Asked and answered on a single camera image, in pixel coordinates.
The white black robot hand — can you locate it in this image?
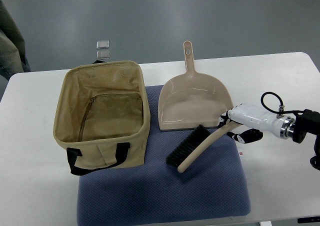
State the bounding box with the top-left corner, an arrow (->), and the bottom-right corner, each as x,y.
218,103 -> 295,144

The pink hand broom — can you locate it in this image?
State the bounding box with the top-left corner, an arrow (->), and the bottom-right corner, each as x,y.
165,121 -> 240,173

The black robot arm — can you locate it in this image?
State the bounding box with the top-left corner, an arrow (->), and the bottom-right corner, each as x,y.
260,91 -> 320,170

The yellow fabric bag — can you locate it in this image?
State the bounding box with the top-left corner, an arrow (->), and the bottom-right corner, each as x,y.
53,61 -> 151,176

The blue seat cushion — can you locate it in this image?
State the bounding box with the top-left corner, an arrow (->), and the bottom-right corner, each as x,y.
77,85 -> 251,226

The pink dustpan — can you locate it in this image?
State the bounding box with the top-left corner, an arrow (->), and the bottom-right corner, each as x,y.
158,41 -> 234,131

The black table control panel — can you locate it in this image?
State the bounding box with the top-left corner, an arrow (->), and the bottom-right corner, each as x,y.
297,216 -> 320,224

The upper floor socket plate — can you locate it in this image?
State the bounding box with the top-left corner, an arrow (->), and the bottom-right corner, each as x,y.
96,40 -> 110,49

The person in grey clothes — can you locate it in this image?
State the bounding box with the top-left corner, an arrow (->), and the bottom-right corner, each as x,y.
0,0 -> 32,81

